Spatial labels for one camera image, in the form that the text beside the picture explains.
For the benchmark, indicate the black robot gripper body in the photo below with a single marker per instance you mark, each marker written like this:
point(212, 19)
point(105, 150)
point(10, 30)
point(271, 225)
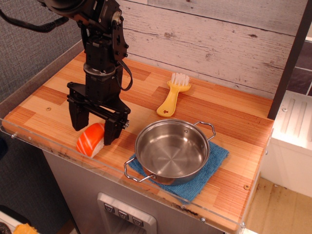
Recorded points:
point(102, 94)

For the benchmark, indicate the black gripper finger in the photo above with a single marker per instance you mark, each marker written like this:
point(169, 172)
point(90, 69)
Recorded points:
point(79, 115)
point(112, 130)

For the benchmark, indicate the orange salmon sushi toy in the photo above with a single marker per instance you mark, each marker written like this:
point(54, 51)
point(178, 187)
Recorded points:
point(91, 141)

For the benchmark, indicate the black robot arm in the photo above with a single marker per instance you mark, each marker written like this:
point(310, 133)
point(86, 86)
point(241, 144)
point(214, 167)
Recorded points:
point(101, 25)

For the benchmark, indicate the silver metal pan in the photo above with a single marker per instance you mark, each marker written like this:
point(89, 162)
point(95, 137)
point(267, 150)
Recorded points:
point(171, 152)

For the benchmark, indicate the clear acrylic guard strip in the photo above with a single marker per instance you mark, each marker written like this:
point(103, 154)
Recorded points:
point(89, 183)

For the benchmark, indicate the yellow dish brush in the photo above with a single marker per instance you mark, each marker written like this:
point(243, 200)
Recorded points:
point(179, 83)

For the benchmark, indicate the grey ice dispenser panel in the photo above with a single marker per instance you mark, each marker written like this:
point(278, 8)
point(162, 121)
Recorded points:
point(121, 218)

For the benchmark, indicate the blue cloth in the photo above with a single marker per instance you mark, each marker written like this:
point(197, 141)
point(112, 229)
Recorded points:
point(188, 191)

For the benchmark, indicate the yellow object bottom left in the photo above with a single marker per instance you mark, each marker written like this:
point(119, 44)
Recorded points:
point(25, 229)

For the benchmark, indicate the white toy sink unit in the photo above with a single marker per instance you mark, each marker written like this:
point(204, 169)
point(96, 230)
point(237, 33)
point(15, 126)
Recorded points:
point(288, 157)

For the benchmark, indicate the dark corner post right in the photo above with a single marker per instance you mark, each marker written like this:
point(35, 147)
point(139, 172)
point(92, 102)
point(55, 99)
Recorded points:
point(292, 60)

